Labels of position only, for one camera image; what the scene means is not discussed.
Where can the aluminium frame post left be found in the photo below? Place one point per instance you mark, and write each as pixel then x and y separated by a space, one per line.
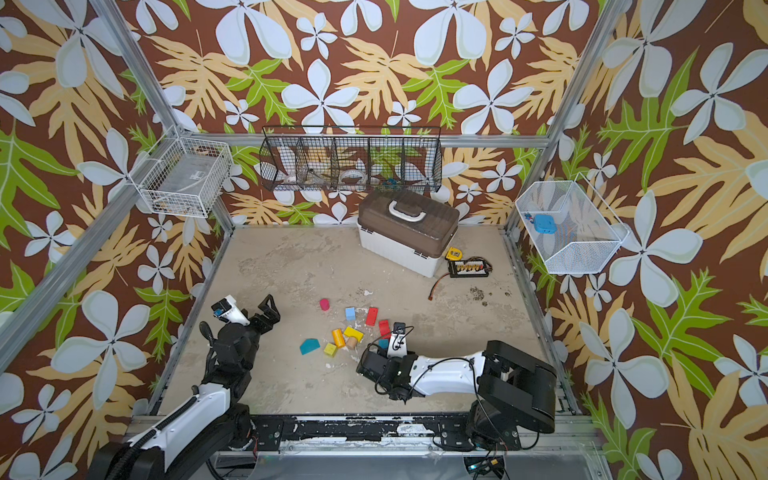
pixel 155 96

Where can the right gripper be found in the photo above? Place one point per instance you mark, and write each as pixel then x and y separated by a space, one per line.
pixel 374 365

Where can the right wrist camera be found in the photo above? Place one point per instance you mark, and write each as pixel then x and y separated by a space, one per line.
pixel 397 347

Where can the yellow tape measure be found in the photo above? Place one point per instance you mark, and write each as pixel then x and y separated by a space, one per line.
pixel 454 254

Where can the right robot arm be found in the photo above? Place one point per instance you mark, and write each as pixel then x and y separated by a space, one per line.
pixel 512 389

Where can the blue object in basket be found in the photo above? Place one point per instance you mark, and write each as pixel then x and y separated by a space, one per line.
pixel 544 224

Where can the orange supermarket block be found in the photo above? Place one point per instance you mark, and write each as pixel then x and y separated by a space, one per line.
pixel 338 338

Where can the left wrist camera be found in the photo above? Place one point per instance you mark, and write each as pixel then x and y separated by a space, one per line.
pixel 227 311

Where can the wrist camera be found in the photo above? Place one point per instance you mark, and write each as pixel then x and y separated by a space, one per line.
pixel 397 347
pixel 227 311

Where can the red rectangular block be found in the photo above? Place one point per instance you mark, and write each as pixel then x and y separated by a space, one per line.
pixel 371 317

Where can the white wire basket left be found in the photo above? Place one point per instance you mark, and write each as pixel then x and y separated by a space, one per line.
pixel 185 176

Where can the red arch block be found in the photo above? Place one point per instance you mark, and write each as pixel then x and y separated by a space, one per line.
pixel 384 329

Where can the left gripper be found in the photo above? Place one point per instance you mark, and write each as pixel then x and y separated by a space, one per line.
pixel 271 315

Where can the white toolbox brown lid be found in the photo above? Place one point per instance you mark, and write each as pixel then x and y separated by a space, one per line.
pixel 409 229

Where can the black wire basket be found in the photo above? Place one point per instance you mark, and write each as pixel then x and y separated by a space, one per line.
pixel 351 158

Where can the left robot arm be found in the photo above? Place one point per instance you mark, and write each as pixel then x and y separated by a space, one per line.
pixel 212 418

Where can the aluminium frame post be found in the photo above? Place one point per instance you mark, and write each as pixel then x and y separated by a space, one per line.
pixel 587 65
pixel 155 96

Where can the aluminium frame post right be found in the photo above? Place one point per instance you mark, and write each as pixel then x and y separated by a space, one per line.
pixel 587 65

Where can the white wire basket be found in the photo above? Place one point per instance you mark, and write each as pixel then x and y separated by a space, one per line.
pixel 185 176
pixel 589 232

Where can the lime green cube block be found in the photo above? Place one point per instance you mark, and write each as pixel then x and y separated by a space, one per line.
pixel 330 349

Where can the teal roof block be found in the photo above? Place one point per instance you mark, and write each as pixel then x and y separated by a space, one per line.
pixel 309 345

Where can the white wire basket right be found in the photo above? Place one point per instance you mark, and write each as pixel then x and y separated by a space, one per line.
pixel 589 232

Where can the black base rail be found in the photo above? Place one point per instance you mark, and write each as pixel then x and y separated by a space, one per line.
pixel 446 431

